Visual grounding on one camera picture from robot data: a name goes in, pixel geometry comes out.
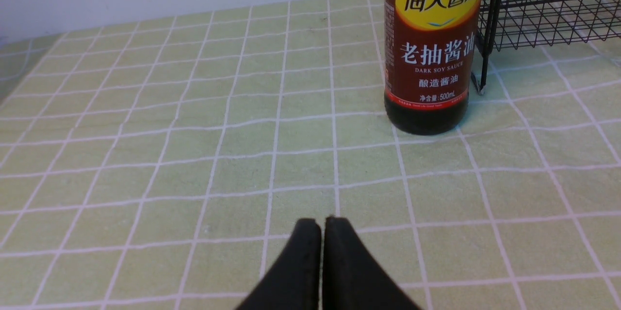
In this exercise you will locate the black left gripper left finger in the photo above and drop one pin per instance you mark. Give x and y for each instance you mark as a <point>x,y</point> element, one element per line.
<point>292,282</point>

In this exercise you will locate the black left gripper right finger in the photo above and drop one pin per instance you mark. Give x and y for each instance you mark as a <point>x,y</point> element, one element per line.
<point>352,278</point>

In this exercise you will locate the dark soy sauce bottle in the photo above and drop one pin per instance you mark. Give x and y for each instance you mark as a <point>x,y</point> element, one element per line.
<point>429,53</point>

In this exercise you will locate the green checkered tablecloth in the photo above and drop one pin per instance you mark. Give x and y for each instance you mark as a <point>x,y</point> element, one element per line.
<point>161,165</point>

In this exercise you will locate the black wire mesh shelf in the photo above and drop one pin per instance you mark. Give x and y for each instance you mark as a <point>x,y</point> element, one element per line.
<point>512,24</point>

